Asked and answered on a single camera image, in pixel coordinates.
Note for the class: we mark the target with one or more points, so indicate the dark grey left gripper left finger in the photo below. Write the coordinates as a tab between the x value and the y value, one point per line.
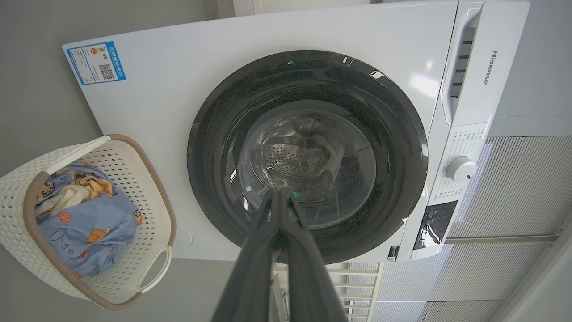
254	268

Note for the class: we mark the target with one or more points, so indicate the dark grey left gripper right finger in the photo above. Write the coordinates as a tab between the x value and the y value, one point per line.
308	277

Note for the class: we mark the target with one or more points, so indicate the dark round washer door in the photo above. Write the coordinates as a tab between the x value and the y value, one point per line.
214	147

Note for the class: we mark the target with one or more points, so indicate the blue cartoon print garment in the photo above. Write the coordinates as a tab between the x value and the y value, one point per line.
98	223

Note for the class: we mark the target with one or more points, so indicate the blue cream orange garment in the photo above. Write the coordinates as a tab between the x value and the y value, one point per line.
71	194

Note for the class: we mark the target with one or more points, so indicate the steel washing machine drum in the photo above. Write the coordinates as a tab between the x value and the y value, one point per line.
308	156

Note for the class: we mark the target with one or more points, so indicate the black washing machine display panel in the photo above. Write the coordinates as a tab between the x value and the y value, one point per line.
434	223

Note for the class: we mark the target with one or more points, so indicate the white washing machine dial knob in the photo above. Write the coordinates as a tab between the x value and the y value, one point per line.
460	169

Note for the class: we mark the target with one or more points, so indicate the white Hisense washing machine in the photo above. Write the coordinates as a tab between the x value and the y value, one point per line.
178	89

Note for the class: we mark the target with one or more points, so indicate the cream metal railing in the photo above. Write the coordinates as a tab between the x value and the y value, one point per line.
357	286

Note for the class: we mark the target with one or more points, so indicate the cream perforated laundry basket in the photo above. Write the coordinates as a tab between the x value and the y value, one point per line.
134	179

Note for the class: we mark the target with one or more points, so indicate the grey slatted window blind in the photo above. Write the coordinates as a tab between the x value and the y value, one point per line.
514	188

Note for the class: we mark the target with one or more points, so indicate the blue energy label sticker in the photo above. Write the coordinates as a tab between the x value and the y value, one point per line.
96	62

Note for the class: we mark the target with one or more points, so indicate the white detergent drawer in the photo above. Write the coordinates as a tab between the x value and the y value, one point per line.
491	67

